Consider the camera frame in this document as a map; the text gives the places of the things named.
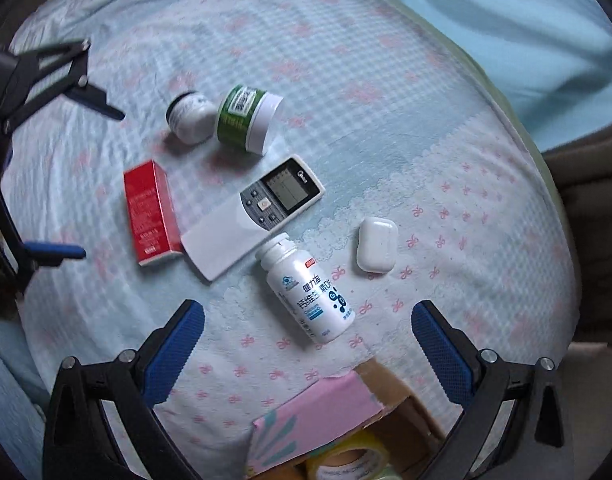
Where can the yellow packing tape roll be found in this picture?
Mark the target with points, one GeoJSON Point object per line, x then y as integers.
{"type": "Point", "coordinates": [360, 456]}

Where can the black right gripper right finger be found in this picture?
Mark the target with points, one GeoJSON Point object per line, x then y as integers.
{"type": "Point", "coordinates": [513, 423]}

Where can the white remote control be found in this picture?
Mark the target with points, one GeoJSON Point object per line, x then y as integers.
{"type": "Point", "coordinates": [243, 221]}

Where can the black capped white bottle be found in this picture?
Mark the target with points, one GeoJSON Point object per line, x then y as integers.
{"type": "Point", "coordinates": [191, 117]}

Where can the green labelled white jar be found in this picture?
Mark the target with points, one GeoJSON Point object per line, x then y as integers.
{"type": "Point", "coordinates": [246, 118]}

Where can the white blue-labelled pill bottle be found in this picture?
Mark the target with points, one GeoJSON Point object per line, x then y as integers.
{"type": "Point", "coordinates": [305, 289]}

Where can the light blue sheer curtain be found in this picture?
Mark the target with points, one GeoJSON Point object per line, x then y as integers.
{"type": "Point", "coordinates": [552, 59]}

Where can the red rectangular carton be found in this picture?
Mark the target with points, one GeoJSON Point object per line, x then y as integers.
{"type": "Point", "coordinates": [152, 218]}

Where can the brown drape curtain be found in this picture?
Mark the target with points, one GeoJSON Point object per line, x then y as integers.
{"type": "Point", "coordinates": [582, 173]}

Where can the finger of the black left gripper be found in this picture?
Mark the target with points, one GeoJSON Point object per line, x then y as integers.
{"type": "Point", "coordinates": [48, 254]}
{"type": "Point", "coordinates": [42, 75]}

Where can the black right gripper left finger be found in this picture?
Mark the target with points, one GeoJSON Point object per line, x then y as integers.
{"type": "Point", "coordinates": [78, 442]}

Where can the white earbuds case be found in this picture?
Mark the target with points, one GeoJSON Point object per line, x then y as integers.
{"type": "Point", "coordinates": [377, 245]}

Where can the brown cardboard box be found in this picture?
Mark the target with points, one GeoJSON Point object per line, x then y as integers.
{"type": "Point", "coordinates": [369, 397]}

